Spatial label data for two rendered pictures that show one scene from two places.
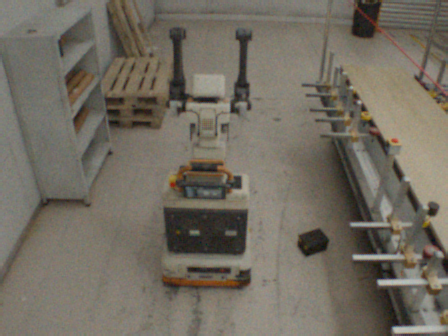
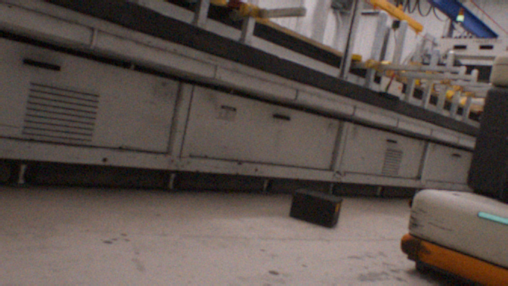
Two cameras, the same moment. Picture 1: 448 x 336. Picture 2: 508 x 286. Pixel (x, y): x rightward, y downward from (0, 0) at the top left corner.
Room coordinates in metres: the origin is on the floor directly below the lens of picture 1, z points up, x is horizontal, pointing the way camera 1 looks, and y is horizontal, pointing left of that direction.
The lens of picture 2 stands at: (3.97, 0.45, 0.39)
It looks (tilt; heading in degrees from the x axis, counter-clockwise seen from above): 3 degrees down; 225
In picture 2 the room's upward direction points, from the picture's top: 11 degrees clockwise
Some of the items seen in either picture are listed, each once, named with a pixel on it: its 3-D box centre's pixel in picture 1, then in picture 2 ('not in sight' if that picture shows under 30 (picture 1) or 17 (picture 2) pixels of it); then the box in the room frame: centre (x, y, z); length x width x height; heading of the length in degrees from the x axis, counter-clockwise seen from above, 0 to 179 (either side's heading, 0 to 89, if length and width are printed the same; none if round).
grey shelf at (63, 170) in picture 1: (65, 106); not in sight; (3.24, 1.43, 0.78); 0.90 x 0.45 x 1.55; 0
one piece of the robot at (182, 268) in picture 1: (208, 269); not in sight; (1.90, 0.10, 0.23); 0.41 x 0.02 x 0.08; 89
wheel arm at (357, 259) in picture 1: (392, 259); (409, 76); (1.42, -0.87, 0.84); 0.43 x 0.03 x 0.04; 90
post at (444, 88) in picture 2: not in sight; (444, 84); (0.71, -0.95, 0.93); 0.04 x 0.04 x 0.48; 0
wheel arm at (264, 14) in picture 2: (348, 136); (264, 14); (2.67, -0.92, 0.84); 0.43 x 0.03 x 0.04; 90
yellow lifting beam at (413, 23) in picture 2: not in sight; (398, 13); (-2.90, -3.54, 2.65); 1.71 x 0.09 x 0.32; 0
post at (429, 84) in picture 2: not in sight; (429, 82); (0.96, -0.95, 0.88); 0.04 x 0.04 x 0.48; 0
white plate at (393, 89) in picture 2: (395, 261); (391, 88); (1.49, -0.93, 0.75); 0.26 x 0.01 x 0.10; 0
